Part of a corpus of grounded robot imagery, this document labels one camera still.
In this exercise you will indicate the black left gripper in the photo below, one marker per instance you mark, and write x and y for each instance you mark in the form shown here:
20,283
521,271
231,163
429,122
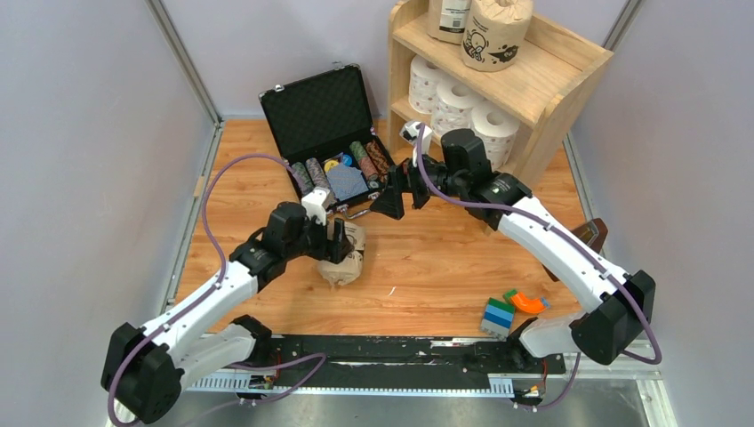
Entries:
333,251

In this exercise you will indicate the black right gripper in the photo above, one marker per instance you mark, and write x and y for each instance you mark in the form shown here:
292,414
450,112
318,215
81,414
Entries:
390,201

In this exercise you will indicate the floral toilet roll one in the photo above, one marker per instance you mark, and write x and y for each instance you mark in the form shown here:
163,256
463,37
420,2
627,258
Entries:
454,104

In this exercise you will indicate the floral toilet roll two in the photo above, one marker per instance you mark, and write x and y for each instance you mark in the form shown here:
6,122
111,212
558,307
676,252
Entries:
497,129

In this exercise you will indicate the floral toilet roll three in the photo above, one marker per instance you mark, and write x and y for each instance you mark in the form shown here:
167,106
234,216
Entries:
424,79

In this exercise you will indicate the brown roll labelled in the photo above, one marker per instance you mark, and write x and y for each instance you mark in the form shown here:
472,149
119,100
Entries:
447,19

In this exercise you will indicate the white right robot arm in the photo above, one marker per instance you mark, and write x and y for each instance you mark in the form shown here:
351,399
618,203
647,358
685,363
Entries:
617,307

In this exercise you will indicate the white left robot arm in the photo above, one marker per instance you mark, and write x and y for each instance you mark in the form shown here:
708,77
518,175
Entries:
148,367

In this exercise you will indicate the wooden shelf unit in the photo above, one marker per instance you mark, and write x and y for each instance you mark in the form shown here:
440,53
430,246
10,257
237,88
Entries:
546,88

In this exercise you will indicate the black poker chip case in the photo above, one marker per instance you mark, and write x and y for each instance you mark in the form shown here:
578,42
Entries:
324,130

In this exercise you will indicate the blue green block stack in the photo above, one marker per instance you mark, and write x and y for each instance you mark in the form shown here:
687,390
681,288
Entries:
497,318

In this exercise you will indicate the orange curved toy piece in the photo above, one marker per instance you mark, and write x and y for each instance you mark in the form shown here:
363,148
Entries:
531,306

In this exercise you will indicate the brown metronome with glass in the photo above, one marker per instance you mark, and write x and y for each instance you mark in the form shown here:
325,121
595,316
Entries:
592,233

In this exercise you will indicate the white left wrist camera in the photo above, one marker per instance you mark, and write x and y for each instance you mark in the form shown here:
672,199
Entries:
315,204

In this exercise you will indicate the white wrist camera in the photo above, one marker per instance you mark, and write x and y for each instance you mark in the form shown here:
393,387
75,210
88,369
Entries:
315,204
419,135

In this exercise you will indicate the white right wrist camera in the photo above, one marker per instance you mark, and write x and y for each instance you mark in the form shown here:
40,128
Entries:
419,135

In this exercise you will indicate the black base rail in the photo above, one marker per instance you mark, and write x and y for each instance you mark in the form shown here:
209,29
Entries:
405,362

